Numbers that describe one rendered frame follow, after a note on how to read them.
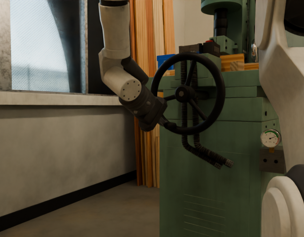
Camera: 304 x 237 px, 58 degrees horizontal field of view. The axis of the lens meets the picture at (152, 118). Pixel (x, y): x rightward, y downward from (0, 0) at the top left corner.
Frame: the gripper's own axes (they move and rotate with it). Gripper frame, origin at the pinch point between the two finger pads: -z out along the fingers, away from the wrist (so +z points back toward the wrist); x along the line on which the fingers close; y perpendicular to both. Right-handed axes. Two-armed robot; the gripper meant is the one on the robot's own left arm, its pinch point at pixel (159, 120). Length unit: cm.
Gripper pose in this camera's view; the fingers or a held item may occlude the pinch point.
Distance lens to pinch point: 93.0
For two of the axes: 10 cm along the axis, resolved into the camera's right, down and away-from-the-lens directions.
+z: -4.9, -4.7, -7.3
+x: 5.2, -8.4, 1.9
